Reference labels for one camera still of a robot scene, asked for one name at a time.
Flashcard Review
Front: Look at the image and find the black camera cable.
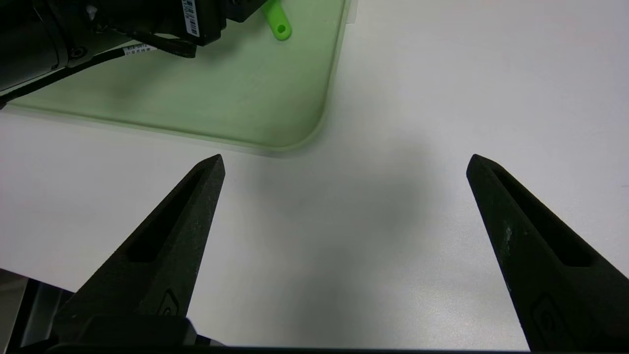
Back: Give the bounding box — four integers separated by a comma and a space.
0, 30, 198, 110

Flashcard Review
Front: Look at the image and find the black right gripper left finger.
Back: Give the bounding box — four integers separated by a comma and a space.
53, 154, 227, 348

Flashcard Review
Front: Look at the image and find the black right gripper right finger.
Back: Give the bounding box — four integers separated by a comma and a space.
465, 154, 629, 351

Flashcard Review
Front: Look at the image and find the yellow spatula with green handle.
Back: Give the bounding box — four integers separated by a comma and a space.
260, 0, 293, 41

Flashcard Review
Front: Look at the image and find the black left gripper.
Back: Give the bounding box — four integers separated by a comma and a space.
96, 0, 270, 48

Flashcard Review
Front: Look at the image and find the light green plastic tray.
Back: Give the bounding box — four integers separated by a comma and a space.
0, 0, 351, 156

